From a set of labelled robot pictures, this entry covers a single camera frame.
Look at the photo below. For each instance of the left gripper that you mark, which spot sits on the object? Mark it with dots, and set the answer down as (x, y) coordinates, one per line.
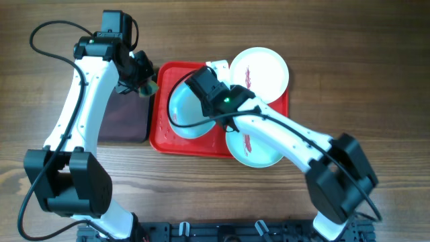
(148, 72)

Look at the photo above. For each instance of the green yellow sponge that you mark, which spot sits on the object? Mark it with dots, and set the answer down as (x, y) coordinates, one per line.
(148, 89)

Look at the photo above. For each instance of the light blue plate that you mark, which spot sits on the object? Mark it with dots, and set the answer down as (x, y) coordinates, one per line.
(185, 108)
(251, 151)

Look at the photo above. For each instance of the light blue plate front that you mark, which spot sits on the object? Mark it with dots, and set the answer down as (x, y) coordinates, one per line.
(251, 151)

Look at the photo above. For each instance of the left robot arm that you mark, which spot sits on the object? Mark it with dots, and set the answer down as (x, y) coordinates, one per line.
(65, 175)

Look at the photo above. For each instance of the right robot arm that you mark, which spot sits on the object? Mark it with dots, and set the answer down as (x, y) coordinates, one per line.
(338, 174)

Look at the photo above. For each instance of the black rectangular tray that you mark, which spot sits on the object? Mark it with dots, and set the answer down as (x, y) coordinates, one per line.
(126, 118)

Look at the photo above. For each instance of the red plastic tray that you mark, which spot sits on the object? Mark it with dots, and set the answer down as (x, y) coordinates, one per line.
(162, 138)

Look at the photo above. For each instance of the white plate with stain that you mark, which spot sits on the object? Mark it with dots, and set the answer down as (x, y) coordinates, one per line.
(261, 70)

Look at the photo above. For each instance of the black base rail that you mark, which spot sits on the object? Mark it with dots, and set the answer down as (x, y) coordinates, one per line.
(287, 231)

